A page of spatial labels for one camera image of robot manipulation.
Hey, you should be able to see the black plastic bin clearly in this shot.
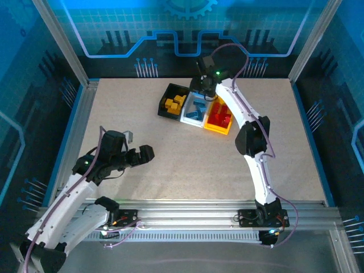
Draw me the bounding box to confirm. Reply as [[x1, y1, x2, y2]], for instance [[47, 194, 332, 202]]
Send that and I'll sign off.
[[157, 82, 191, 119]]

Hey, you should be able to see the white plastic bin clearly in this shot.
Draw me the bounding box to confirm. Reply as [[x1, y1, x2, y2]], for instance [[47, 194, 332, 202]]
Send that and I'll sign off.
[[180, 90, 213, 128]]

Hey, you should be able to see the yellow plastic bin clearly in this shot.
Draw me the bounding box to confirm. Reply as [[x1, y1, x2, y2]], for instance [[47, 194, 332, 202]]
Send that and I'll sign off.
[[203, 96, 235, 135]]

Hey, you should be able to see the grey metal bottom panel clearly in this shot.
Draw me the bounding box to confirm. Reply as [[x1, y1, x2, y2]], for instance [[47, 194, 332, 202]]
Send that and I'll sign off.
[[56, 241, 342, 273]]

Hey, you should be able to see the black controller box with LEDs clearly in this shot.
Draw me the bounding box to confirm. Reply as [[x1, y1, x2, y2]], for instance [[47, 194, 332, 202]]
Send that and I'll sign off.
[[259, 229, 278, 247]]

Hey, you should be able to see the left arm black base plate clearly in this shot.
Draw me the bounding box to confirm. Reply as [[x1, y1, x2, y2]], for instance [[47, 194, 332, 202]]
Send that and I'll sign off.
[[113, 209, 138, 228]]

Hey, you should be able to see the aluminium side rail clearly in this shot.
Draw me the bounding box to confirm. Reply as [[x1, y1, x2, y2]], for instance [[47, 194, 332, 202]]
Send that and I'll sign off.
[[47, 78, 100, 207]]

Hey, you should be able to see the aluminium frame beam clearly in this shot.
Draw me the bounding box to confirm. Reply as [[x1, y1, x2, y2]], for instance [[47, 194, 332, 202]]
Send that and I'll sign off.
[[35, 198, 344, 231]]

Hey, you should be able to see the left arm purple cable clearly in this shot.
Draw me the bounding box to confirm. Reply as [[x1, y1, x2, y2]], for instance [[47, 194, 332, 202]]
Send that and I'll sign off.
[[24, 126, 142, 273]]

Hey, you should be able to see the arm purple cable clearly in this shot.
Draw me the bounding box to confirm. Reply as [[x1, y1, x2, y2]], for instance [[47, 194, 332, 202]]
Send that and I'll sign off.
[[24, 126, 142, 273], [211, 43, 299, 249]]

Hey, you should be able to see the slotted grey cable duct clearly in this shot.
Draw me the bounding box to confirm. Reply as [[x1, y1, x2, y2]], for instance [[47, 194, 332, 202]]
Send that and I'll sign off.
[[85, 229, 264, 243]]

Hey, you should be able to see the aluminium frame post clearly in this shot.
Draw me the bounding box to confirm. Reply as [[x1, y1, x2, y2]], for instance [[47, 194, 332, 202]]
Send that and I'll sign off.
[[288, 0, 344, 84], [31, 0, 91, 86]]

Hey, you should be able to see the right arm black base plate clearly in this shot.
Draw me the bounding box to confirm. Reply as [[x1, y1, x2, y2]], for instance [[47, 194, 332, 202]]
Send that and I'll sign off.
[[238, 209, 290, 228]]

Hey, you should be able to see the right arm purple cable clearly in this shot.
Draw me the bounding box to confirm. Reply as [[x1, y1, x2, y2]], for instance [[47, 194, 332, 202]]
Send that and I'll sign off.
[[211, 43, 299, 249]]

